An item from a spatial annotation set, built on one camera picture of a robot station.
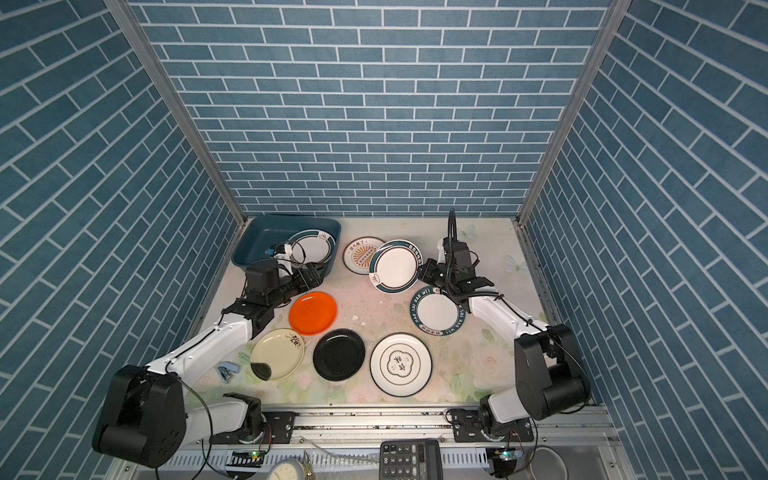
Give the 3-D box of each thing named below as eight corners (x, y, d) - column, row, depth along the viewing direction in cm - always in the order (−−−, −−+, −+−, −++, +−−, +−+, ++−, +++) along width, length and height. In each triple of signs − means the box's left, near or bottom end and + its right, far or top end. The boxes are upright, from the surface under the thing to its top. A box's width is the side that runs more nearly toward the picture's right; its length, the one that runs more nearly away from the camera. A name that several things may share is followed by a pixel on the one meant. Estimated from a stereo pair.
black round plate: (310, 381, 83) (308, 379, 81) (319, 331, 92) (317, 328, 90) (363, 381, 83) (362, 379, 81) (366, 332, 92) (366, 329, 91)
